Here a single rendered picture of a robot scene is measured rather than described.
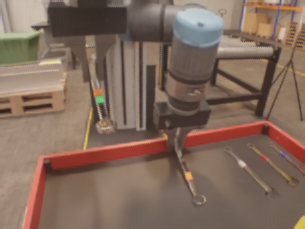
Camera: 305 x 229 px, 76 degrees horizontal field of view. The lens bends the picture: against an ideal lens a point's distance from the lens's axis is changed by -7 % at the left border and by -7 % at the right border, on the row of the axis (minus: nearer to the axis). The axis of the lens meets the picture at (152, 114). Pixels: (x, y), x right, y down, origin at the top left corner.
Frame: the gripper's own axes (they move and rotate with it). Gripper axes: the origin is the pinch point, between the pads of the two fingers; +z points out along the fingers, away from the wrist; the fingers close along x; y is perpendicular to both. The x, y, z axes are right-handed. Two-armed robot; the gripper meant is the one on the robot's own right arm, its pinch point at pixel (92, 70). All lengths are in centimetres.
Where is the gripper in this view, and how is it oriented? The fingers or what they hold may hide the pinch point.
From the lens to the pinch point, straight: 45.4
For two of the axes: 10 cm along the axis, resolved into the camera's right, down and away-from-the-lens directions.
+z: -0.9, 7.7, 6.4
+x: -9.4, 1.4, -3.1
